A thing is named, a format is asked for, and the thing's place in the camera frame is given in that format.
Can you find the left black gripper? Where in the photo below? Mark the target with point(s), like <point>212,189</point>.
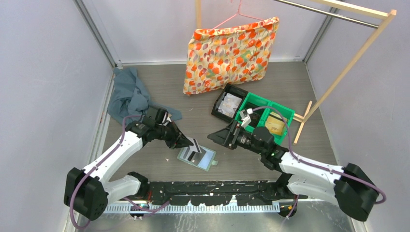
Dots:
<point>178,140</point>

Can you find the gold VIP card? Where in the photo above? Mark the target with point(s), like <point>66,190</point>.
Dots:
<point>275,124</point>

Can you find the green bin with gold card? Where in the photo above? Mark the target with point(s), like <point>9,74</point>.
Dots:
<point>286,112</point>

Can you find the wooden clothes rack frame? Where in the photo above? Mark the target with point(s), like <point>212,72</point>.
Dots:
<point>312,53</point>

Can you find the blue grey cloth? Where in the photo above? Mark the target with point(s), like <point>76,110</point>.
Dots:
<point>130,97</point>

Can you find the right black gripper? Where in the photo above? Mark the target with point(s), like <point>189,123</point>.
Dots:
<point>228,136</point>

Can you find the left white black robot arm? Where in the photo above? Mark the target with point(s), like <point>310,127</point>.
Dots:
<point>103,168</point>

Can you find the black plastic bin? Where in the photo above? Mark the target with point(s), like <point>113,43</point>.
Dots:
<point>229,88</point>

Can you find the green bin with black card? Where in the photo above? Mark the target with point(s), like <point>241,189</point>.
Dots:
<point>252,101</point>

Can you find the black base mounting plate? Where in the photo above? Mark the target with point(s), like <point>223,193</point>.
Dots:
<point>213,193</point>

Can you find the floral orange pillow bag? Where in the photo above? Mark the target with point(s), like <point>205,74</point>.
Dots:
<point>236,55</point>

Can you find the pink wire hanger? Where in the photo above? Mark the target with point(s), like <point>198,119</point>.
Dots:
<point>237,13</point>

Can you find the metal hanging rod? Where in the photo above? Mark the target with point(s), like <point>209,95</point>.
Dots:
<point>333,15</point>

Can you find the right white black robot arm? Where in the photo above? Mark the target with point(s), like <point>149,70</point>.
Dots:
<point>347,187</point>

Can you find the aluminium rail frame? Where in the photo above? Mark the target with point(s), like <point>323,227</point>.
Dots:
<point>92,199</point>

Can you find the white patterned cards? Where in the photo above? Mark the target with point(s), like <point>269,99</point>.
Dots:
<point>229,105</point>

